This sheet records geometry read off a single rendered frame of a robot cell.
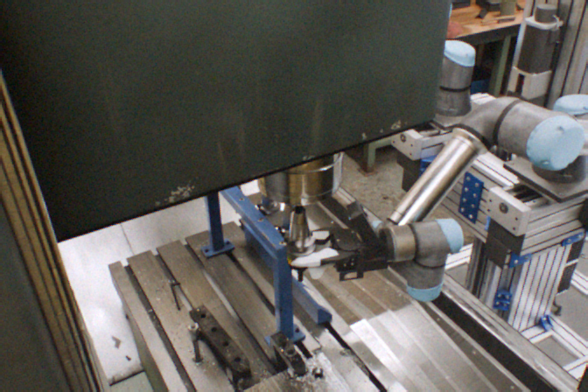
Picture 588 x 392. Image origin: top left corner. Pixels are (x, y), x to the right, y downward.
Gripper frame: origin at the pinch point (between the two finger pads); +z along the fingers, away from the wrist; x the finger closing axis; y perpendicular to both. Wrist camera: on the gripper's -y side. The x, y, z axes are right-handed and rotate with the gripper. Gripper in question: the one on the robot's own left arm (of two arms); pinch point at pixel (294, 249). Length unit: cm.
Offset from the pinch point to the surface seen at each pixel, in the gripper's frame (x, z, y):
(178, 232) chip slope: 84, 26, 56
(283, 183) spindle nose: -6.6, 3.3, -20.7
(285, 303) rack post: 15.2, -1.0, 30.1
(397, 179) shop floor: 214, -117, 135
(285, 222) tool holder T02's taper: 22.5, -2.7, 10.3
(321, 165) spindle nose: -7.4, -3.1, -23.8
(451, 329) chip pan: 28, -58, 67
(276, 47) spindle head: -15, 6, -47
